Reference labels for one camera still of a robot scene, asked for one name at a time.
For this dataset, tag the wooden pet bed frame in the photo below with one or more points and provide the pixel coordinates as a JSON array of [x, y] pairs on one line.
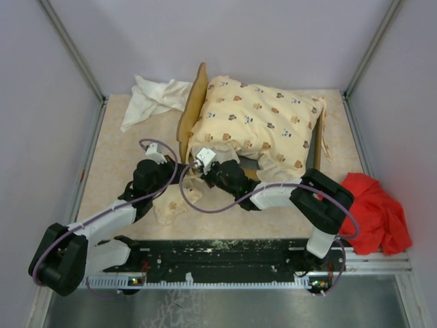
[[194, 112]]

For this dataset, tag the cream animal print cushion cover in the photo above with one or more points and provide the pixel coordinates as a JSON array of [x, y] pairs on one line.
[[259, 126]]

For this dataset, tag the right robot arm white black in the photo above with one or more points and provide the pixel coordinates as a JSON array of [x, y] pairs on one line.
[[321, 200]]

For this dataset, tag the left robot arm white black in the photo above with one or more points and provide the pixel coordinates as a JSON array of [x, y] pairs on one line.
[[70, 254]]

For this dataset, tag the small cream print pillow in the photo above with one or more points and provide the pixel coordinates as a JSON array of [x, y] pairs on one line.
[[170, 205]]

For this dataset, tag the white cloth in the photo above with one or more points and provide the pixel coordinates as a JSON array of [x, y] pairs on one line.
[[153, 98]]

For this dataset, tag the red cloth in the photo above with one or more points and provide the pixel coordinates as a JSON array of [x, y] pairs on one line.
[[380, 218]]

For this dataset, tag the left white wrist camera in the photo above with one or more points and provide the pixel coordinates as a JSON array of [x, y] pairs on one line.
[[153, 153]]

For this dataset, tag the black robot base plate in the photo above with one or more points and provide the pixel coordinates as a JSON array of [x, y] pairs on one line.
[[227, 261]]

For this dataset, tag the left aluminium frame post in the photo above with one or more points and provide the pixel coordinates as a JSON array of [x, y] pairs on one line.
[[72, 49]]

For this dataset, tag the aluminium frame post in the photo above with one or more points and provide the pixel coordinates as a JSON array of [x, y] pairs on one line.
[[374, 45], [72, 49]]

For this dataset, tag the right aluminium frame post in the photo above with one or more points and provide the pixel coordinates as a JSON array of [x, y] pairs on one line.
[[374, 45]]

